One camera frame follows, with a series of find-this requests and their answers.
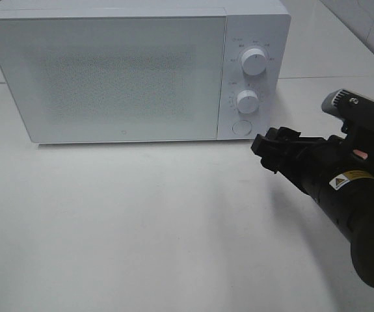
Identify white microwave door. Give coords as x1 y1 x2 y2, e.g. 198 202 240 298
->
0 17 225 144

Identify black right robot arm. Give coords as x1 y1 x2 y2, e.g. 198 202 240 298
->
251 127 374 288

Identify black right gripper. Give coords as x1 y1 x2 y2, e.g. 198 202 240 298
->
250 125 374 195

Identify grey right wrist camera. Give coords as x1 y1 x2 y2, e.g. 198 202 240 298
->
321 89 374 132

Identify white microwave knob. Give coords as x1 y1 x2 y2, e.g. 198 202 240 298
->
236 90 260 114
239 46 267 76

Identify round white door button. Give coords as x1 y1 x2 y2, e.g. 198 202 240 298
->
232 120 252 136

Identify lower white microwave knob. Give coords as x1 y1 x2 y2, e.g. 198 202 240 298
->
236 90 260 114

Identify upper white microwave knob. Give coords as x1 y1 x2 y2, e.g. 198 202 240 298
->
239 46 267 76

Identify white microwave oven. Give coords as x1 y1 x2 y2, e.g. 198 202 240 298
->
0 1 291 143

